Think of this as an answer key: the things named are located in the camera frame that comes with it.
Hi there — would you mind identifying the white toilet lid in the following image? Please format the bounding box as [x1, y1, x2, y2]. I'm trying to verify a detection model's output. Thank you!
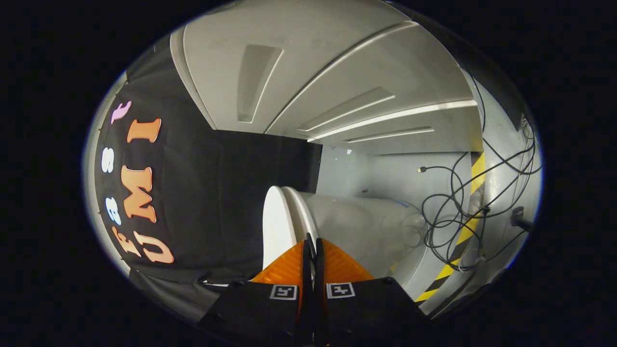
[262, 186, 295, 270]

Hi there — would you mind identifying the white toilet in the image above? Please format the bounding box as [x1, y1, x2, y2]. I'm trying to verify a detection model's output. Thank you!
[289, 190, 434, 302]

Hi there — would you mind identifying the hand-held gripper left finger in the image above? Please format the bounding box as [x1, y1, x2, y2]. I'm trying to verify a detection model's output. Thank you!
[200, 234, 315, 347]

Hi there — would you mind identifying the white drawer cabinet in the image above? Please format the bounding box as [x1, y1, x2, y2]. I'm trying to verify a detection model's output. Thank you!
[170, 0, 483, 156]

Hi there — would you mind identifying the white toilet seat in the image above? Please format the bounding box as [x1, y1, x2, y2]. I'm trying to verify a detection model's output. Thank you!
[281, 187, 320, 241]

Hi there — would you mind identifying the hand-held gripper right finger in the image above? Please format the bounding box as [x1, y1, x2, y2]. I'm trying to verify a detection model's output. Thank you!
[314, 238, 430, 347]

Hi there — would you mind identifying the black backdrop cloth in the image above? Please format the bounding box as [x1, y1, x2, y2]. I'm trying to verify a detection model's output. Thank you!
[94, 34, 323, 323]

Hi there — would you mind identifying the yellow black hazard tape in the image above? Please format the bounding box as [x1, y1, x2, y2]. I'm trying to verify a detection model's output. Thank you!
[415, 152, 486, 303]

